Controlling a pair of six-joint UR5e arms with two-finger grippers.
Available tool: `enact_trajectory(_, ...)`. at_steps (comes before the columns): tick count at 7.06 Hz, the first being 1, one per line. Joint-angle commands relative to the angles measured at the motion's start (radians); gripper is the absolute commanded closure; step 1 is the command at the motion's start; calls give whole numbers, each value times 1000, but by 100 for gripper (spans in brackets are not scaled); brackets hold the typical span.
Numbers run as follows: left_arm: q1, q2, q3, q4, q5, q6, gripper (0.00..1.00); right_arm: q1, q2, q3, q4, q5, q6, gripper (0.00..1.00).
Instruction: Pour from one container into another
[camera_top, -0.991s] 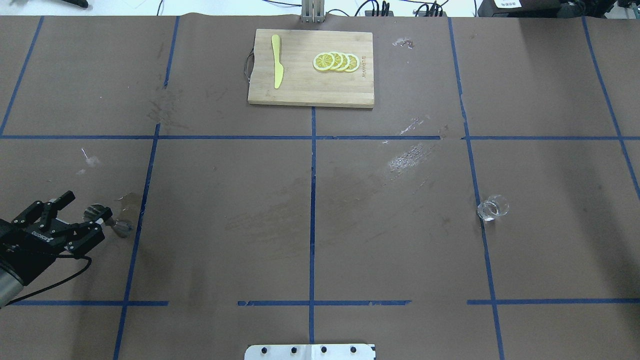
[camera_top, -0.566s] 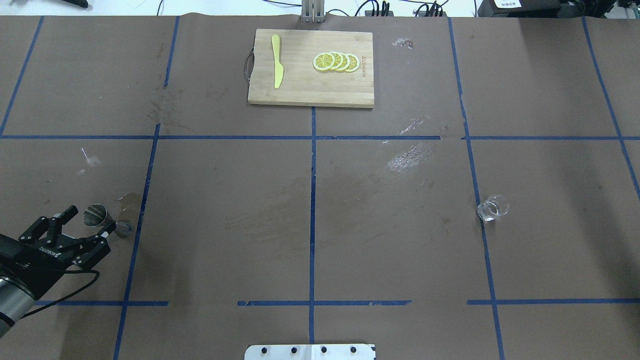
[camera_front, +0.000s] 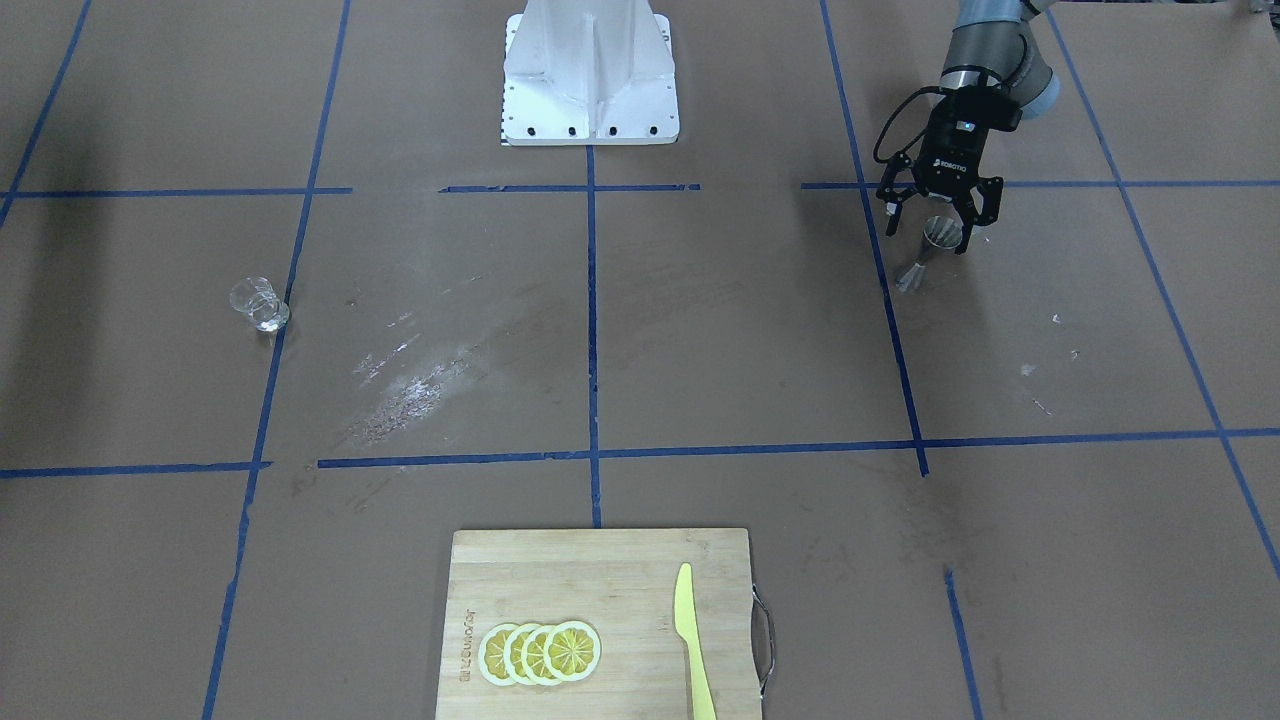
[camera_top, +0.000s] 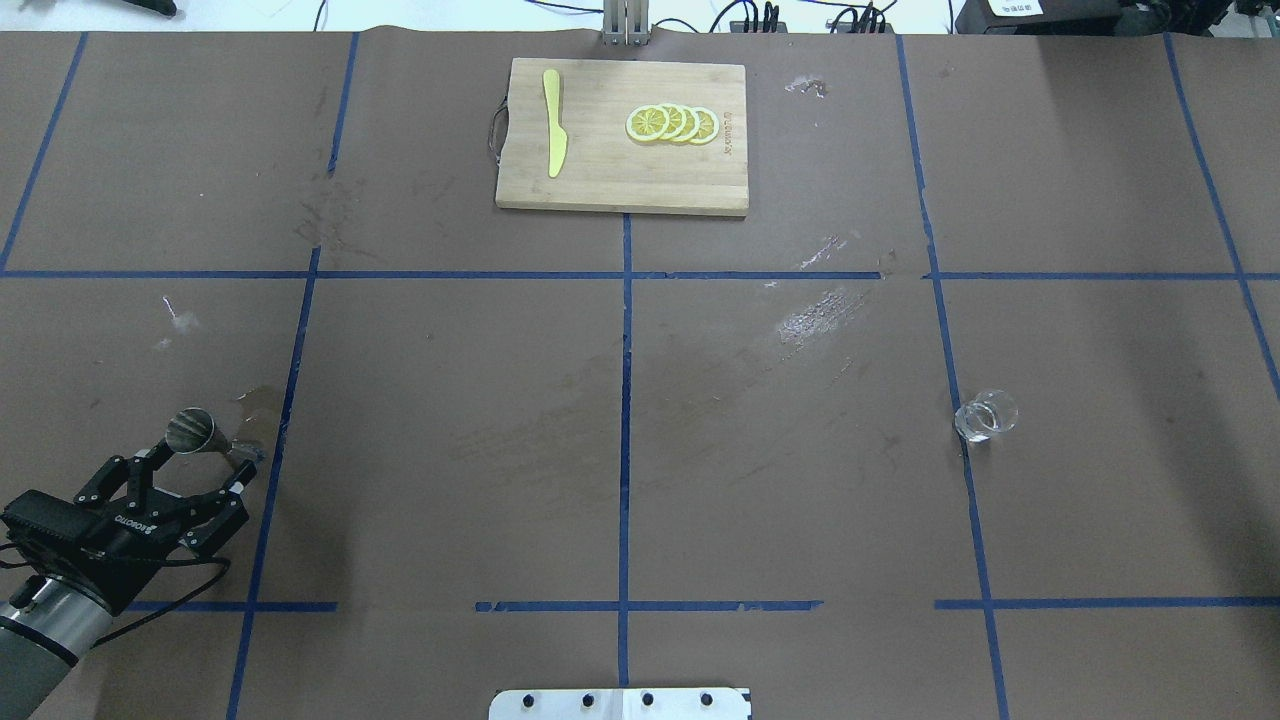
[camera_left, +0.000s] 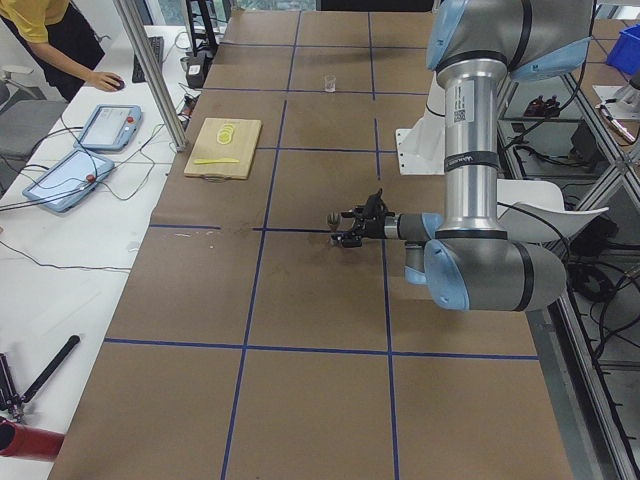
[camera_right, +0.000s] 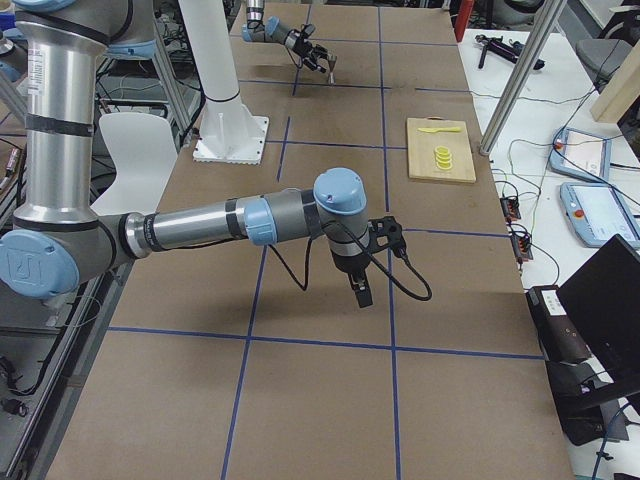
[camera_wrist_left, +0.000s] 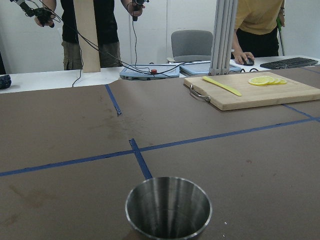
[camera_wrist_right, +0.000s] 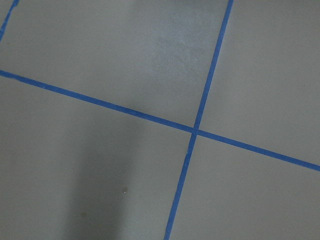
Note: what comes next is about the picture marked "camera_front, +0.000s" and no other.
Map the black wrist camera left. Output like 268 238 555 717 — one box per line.
948 86 1021 133

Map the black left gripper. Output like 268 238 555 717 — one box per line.
877 90 1005 255

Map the yellow plastic knife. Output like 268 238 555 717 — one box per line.
673 562 717 719

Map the clear glass measuring cup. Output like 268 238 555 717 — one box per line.
228 277 291 333

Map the lemon slice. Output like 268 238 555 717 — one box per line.
502 623 541 685
520 625 561 687
544 620 602 682
479 623 518 687

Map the steel double jigger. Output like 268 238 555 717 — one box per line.
895 215 963 293

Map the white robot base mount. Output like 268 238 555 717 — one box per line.
500 1 681 147

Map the bamboo cutting board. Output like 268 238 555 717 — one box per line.
435 528 763 719

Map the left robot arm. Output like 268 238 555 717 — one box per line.
873 1 1061 254

